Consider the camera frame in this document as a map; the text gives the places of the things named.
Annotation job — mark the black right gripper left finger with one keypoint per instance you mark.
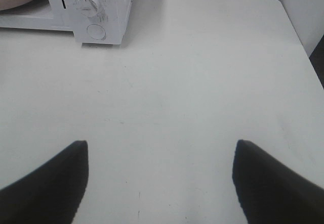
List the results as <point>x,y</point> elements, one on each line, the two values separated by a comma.
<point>51,193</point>

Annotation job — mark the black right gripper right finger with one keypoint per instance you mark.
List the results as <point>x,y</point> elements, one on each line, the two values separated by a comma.
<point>270,192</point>

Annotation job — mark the round door release button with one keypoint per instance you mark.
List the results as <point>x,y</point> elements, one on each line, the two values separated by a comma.
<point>96,31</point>

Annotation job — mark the white microwave oven body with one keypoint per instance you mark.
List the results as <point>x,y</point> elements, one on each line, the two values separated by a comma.
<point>62,15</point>

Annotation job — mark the lower white timer knob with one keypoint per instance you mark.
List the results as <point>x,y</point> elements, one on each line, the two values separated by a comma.
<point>88,8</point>

